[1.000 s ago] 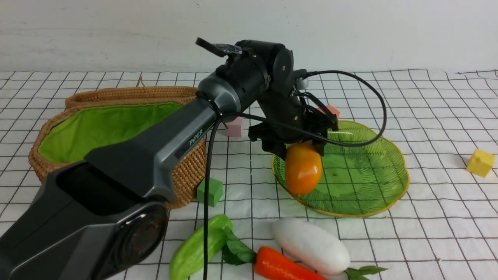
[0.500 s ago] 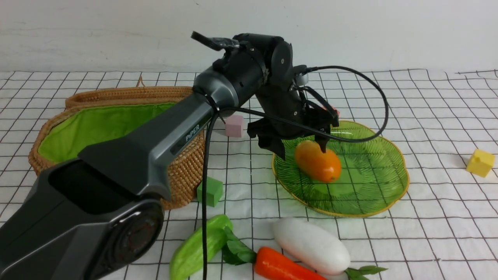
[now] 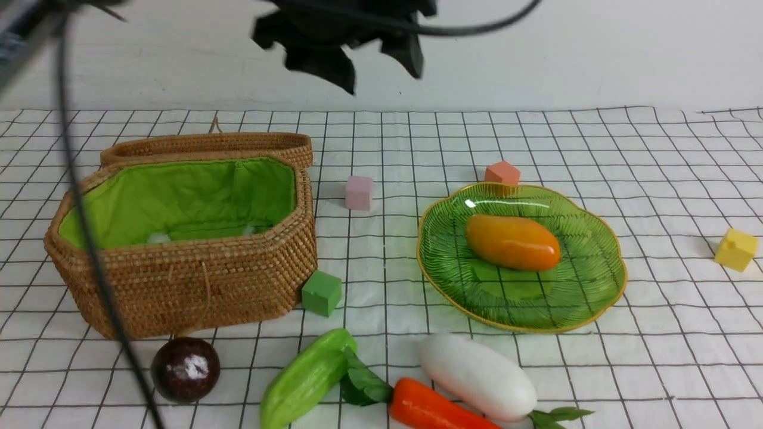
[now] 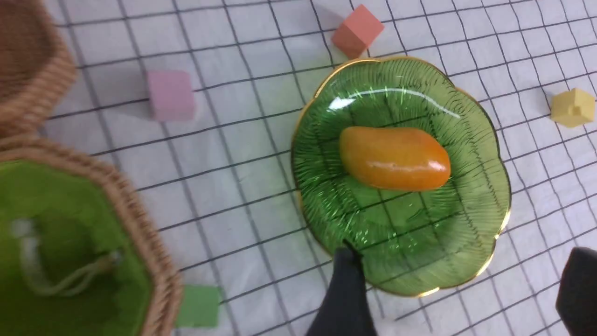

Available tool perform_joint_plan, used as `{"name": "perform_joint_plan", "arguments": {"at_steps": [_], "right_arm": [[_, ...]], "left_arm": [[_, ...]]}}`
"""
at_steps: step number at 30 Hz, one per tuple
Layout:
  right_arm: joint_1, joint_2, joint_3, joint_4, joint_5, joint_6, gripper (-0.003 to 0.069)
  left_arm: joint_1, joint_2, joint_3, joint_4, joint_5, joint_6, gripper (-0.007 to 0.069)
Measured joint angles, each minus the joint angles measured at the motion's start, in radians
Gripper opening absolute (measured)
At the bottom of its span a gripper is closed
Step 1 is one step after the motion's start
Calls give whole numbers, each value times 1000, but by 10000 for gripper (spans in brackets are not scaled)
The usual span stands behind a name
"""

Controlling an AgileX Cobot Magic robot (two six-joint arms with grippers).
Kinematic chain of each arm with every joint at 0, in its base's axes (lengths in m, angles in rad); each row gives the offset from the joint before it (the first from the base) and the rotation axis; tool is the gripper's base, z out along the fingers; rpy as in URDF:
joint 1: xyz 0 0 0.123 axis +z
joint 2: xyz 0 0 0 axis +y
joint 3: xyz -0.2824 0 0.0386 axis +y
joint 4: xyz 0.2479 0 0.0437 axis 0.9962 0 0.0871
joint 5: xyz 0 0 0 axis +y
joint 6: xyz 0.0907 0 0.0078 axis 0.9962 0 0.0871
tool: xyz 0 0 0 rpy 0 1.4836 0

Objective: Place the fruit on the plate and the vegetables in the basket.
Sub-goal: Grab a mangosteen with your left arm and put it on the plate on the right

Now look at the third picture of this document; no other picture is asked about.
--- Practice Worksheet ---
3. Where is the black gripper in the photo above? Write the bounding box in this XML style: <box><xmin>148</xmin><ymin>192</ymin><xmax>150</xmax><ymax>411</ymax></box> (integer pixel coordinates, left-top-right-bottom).
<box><xmin>252</xmin><ymin>1</ymin><xmax>423</xmax><ymax>95</ymax></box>

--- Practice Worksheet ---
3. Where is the orange yellow mango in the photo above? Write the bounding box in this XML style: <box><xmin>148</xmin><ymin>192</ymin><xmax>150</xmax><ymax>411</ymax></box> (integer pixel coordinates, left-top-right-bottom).
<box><xmin>465</xmin><ymin>214</ymin><xmax>562</xmax><ymax>272</ymax></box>

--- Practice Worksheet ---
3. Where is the green cucumber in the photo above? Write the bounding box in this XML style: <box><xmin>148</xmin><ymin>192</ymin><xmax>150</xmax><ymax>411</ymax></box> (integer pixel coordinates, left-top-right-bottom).
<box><xmin>259</xmin><ymin>328</ymin><xmax>357</xmax><ymax>428</ymax></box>

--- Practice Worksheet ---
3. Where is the dark purple passion fruit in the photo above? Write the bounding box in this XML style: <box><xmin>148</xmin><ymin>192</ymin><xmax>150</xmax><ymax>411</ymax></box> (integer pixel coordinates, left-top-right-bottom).
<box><xmin>150</xmin><ymin>337</ymin><xmax>221</xmax><ymax>404</ymax></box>

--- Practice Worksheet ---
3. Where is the white radish with leaves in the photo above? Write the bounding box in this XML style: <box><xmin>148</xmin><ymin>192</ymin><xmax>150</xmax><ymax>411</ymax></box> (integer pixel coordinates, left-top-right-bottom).
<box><xmin>417</xmin><ymin>334</ymin><xmax>592</xmax><ymax>428</ymax></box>

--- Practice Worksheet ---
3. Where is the orange carrot with leaves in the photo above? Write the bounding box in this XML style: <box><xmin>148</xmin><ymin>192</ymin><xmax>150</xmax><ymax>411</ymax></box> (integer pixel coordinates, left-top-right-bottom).
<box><xmin>340</xmin><ymin>348</ymin><xmax>499</xmax><ymax>428</ymax></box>

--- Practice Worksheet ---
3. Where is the woven wicker basket lid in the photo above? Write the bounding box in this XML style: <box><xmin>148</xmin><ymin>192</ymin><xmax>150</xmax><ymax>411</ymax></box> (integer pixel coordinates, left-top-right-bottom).
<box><xmin>100</xmin><ymin>117</ymin><xmax>314</xmax><ymax>169</ymax></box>

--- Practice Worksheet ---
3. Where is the pink foam cube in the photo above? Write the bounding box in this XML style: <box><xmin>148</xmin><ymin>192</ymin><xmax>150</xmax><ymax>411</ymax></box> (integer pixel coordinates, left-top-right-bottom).
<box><xmin>345</xmin><ymin>176</ymin><xmax>374</xmax><ymax>211</ymax></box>

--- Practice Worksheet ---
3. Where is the orange foam cube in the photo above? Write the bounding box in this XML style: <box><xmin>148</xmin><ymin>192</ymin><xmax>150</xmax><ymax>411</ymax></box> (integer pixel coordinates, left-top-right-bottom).
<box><xmin>483</xmin><ymin>160</ymin><xmax>521</xmax><ymax>186</ymax></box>

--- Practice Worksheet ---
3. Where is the woven wicker basket green lining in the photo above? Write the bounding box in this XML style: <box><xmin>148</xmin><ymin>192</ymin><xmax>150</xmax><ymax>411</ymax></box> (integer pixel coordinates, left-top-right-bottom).
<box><xmin>44</xmin><ymin>154</ymin><xmax>318</xmax><ymax>341</ymax></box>

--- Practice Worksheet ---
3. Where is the green foam cube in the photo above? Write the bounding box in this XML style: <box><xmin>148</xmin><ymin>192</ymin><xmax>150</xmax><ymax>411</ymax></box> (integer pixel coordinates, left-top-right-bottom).
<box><xmin>302</xmin><ymin>271</ymin><xmax>343</xmax><ymax>318</ymax></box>

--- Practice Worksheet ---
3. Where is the green glass leaf plate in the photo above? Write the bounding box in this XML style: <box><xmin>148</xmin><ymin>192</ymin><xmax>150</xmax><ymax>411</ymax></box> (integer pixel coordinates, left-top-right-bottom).
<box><xmin>417</xmin><ymin>182</ymin><xmax>628</xmax><ymax>333</ymax></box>

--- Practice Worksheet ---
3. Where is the yellow foam cube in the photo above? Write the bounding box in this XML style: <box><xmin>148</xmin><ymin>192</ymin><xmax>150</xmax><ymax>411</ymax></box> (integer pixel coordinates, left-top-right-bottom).
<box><xmin>714</xmin><ymin>228</ymin><xmax>759</xmax><ymax>272</ymax></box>

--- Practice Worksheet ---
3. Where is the black cable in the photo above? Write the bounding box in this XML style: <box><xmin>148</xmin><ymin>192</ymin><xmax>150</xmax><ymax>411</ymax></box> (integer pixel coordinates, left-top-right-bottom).
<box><xmin>55</xmin><ymin>0</ymin><xmax>543</xmax><ymax>429</ymax></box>

